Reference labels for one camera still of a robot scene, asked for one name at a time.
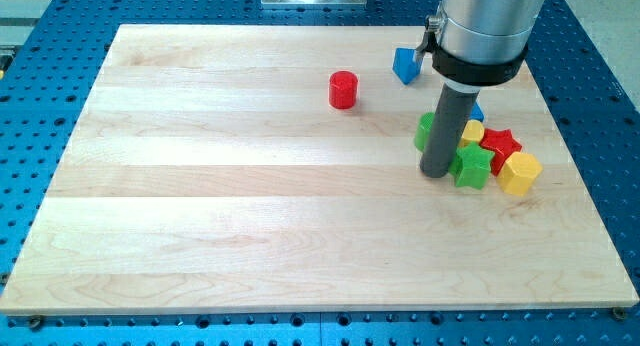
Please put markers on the blue cube block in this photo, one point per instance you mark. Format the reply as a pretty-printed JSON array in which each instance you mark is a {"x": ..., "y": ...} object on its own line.
[{"x": 477, "y": 113}]

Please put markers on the blue perforated table plate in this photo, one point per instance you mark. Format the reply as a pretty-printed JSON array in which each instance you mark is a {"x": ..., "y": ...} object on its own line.
[{"x": 51, "y": 76}]

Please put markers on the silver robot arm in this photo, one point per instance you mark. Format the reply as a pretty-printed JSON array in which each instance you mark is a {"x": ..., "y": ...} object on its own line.
[{"x": 478, "y": 43}]

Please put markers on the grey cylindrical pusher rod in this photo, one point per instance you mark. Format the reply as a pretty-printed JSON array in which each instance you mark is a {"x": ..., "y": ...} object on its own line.
[{"x": 454, "y": 106}]

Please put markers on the blue triangle block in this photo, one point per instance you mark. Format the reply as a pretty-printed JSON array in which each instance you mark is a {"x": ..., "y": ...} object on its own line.
[{"x": 406, "y": 66}]

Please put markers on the light wooden board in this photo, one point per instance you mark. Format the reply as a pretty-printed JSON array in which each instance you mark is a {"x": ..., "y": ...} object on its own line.
[{"x": 208, "y": 173}]

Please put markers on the green cylinder block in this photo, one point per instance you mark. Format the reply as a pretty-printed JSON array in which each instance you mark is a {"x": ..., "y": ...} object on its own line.
[{"x": 423, "y": 130}]

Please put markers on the yellow rounded block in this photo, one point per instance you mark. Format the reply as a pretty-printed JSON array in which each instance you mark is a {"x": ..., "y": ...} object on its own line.
[{"x": 473, "y": 132}]

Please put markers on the red cylinder block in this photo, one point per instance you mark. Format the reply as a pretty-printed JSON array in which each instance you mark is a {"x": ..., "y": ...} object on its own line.
[{"x": 343, "y": 87}]

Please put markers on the yellow hexagon block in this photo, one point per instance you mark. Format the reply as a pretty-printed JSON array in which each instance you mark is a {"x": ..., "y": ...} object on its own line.
[{"x": 518, "y": 174}]

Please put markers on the green star block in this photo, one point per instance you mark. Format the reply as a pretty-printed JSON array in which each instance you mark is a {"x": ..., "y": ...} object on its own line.
[{"x": 471, "y": 166}]

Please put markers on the red star block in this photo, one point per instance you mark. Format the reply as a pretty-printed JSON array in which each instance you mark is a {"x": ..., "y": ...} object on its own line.
[{"x": 503, "y": 144}]

